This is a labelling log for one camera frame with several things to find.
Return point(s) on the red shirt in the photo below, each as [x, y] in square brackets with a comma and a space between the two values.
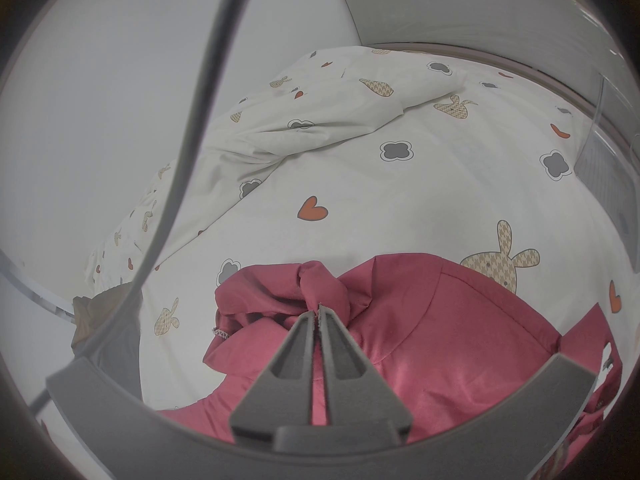
[450, 343]

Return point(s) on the cream printed quilt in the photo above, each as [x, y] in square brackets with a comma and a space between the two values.
[300, 118]

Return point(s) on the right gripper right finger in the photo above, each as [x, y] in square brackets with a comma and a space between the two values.
[360, 393]

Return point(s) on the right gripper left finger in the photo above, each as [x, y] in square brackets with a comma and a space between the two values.
[285, 393]

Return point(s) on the grey garment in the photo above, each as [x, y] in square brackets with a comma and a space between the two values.
[120, 363]

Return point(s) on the bed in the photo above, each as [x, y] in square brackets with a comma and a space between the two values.
[400, 193]

